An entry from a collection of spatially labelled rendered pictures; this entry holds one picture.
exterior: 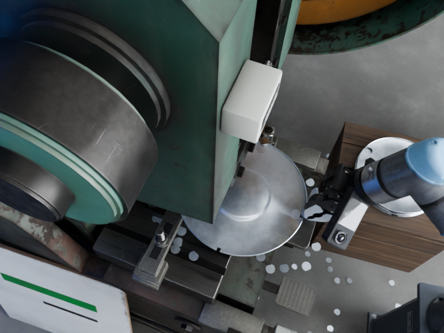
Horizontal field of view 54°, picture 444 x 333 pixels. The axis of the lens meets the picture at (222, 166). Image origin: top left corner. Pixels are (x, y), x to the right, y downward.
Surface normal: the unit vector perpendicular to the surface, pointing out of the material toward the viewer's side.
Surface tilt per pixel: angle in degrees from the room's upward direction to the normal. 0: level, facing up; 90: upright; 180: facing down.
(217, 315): 0
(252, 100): 0
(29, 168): 31
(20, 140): 90
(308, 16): 90
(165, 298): 0
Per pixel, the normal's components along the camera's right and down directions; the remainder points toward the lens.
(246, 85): 0.04, -0.48
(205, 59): -0.37, 0.81
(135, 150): 0.89, 0.17
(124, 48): 0.62, -0.15
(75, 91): 0.44, -0.28
